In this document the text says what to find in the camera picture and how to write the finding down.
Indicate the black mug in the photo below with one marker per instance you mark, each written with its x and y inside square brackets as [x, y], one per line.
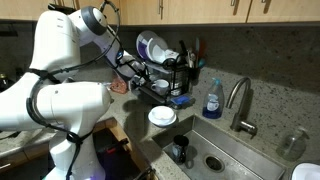
[180, 148]

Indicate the metal sink faucet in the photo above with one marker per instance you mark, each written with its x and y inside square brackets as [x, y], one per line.
[237, 121]

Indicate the black utensil holder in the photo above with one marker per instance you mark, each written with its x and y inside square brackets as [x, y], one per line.
[193, 72]

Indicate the stainless steel sink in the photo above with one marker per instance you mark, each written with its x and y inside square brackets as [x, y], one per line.
[233, 150]

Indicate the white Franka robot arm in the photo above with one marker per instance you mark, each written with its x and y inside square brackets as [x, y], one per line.
[66, 103]

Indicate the wooden wall cabinet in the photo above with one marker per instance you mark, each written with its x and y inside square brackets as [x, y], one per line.
[213, 10]

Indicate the white mug red print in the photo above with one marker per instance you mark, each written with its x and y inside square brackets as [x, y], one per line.
[172, 54]

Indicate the grey rack drip tray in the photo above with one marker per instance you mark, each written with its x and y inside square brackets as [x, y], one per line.
[151, 97]

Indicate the plain white cup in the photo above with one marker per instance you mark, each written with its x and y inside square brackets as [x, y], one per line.
[161, 87]

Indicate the large white purple plate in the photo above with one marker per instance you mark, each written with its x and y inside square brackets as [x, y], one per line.
[142, 46]

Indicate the dark countertop appliance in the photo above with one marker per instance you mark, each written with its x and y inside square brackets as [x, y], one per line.
[5, 83]

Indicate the round sink drain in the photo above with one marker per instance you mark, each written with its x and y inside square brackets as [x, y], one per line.
[214, 163]

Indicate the teal spatula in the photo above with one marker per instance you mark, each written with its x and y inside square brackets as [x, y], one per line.
[196, 50]

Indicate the blue sponge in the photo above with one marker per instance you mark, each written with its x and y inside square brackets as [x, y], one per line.
[183, 100]

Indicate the white bowl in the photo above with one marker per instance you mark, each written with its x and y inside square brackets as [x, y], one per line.
[162, 115]

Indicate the black camera on stand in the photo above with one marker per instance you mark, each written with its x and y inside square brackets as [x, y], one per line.
[58, 7]

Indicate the blue dish soap bottle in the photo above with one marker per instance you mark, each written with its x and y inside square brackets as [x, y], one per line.
[212, 103]

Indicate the red spatula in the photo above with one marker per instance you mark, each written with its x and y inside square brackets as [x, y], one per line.
[201, 48]

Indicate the orange mesh bag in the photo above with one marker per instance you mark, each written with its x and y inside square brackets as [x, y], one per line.
[119, 86]

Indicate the silver metal utensil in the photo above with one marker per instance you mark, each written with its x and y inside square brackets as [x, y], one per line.
[190, 57]

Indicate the black cooking utensil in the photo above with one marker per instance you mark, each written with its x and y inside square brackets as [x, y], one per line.
[182, 47]

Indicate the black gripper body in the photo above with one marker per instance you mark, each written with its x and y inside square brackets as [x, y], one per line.
[140, 73]

